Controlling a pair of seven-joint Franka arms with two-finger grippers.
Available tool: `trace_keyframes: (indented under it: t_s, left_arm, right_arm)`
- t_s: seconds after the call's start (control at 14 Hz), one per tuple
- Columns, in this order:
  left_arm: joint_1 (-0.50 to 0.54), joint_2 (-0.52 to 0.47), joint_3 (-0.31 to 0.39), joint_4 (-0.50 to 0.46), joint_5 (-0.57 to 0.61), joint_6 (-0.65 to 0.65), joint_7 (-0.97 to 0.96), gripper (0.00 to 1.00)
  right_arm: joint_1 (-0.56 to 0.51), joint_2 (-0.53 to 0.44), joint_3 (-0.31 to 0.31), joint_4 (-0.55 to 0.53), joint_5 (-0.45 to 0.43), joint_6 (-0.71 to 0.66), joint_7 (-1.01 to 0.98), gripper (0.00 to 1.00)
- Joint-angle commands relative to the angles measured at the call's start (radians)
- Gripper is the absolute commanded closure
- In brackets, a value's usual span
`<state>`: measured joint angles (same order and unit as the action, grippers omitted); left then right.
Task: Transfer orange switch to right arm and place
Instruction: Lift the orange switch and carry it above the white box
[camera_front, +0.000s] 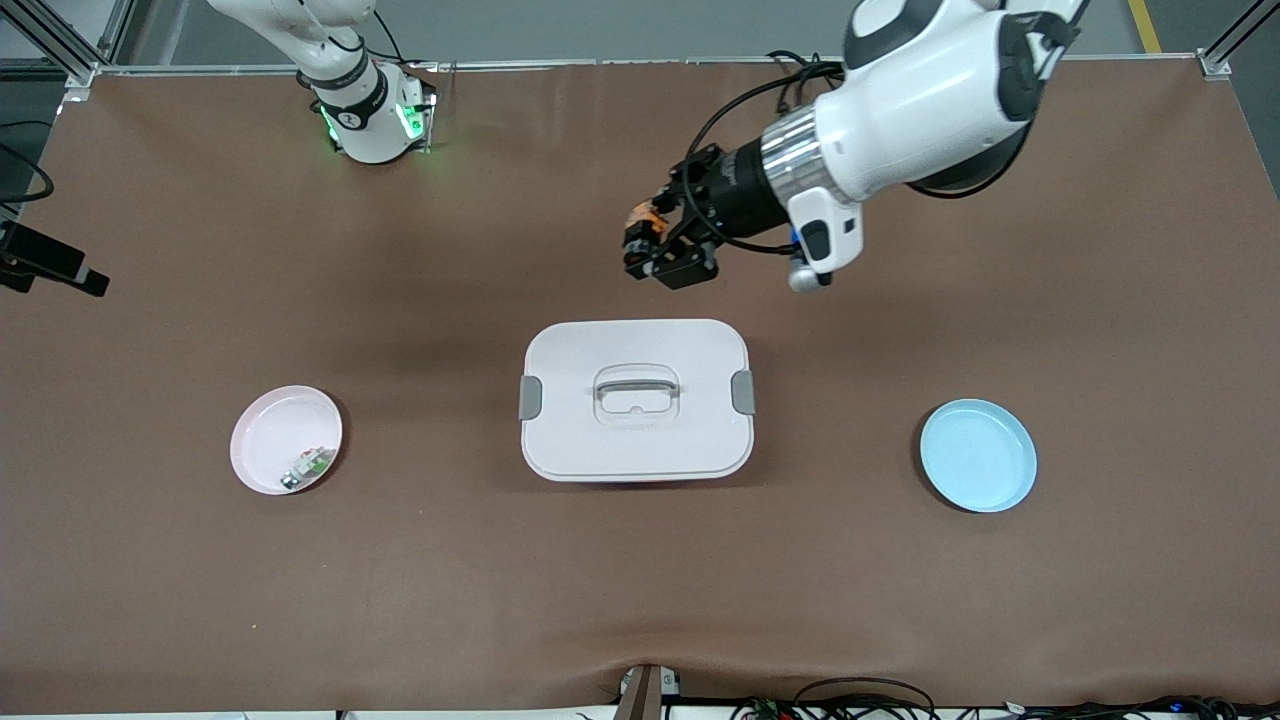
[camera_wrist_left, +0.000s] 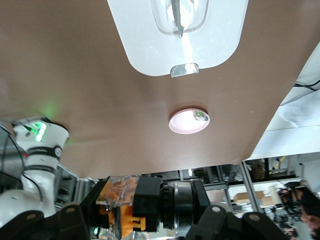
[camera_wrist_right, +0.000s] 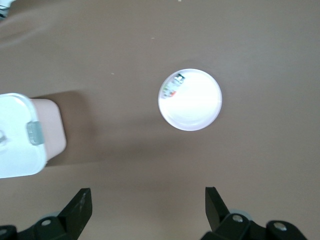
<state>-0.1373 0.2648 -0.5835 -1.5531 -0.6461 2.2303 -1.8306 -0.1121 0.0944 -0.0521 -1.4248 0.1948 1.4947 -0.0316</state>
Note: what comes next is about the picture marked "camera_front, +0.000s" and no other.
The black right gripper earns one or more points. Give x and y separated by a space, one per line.
42 253

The orange push-button switch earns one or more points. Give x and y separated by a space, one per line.
642 225

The aluminium table edge rail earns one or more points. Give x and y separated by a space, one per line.
600 62

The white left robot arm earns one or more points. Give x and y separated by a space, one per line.
920 100

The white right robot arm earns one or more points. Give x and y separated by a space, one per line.
365 110

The brown table mat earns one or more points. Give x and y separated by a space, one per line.
640 600

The pale pink round plate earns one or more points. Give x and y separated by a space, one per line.
270 440

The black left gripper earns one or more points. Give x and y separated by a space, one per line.
728 196

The light blue round plate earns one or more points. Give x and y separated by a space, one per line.
978 455

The white lidded storage box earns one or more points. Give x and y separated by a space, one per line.
636 440

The aluminium frame strut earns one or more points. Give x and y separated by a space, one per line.
60 40
1225 50

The green white switch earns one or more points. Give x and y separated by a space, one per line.
308 467

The brown mount post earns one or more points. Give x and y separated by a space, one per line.
645 692

